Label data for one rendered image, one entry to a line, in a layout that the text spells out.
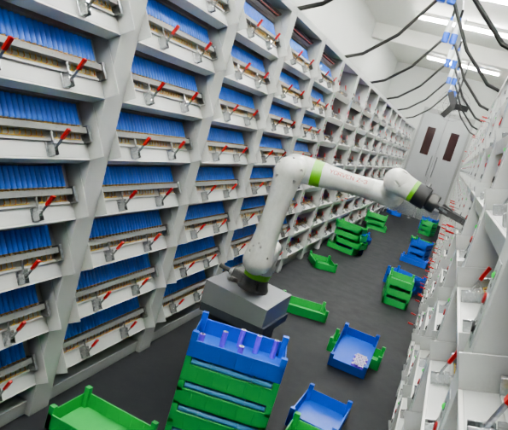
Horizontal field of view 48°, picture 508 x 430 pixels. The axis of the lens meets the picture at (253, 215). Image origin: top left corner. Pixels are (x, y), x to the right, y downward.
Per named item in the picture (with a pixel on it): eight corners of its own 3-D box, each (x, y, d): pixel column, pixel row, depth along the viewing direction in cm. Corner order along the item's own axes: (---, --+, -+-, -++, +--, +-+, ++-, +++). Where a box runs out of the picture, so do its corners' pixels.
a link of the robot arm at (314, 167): (276, 178, 249) (283, 151, 246) (281, 175, 261) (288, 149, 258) (316, 190, 245) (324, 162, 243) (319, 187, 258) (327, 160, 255)
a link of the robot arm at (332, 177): (319, 179, 243) (326, 158, 247) (318, 191, 254) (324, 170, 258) (403, 204, 237) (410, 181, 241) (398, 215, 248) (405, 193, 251)
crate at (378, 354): (325, 350, 323) (329, 337, 321) (333, 339, 342) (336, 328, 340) (376, 371, 314) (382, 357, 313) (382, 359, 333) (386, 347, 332)
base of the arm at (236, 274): (212, 272, 267) (215, 261, 265) (227, 268, 280) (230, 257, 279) (258, 298, 257) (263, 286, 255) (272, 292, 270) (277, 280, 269)
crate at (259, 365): (185, 355, 175) (192, 331, 173) (197, 331, 195) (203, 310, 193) (280, 384, 174) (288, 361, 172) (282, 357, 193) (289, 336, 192)
